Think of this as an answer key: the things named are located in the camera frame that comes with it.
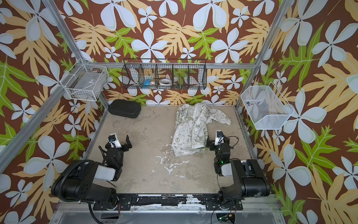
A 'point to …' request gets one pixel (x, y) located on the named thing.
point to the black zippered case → (125, 108)
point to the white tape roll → (165, 81)
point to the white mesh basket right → (266, 107)
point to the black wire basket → (164, 73)
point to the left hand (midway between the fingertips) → (120, 136)
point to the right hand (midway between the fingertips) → (215, 135)
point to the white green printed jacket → (190, 133)
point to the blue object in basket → (147, 82)
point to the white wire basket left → (85, 81)
